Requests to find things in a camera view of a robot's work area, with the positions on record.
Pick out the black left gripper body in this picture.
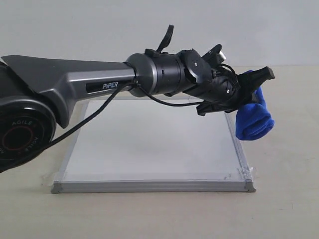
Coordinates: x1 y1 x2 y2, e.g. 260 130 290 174
184 67 240 116

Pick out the blue cloth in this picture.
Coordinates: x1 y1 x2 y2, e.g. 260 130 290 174
235 70 275 141

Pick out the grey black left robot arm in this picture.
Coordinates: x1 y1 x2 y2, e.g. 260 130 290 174
0 45 275 172

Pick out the aluminium framed whiteboard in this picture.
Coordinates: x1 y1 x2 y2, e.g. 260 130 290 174
51 97 255 194

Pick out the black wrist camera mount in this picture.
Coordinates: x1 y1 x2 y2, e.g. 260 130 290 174
202 44 226 68

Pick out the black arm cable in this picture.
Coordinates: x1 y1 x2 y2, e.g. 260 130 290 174
0 24 237 175

